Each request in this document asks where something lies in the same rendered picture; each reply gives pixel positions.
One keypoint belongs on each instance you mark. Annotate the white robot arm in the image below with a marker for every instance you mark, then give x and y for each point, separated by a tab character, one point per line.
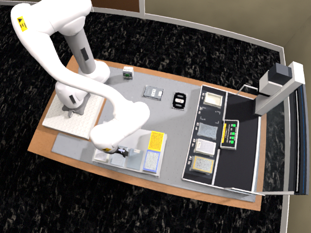
34	25

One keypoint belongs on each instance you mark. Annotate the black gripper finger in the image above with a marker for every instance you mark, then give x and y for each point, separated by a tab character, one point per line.
123	152

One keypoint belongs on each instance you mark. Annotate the black flat nest plate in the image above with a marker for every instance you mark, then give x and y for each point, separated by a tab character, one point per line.
179	101

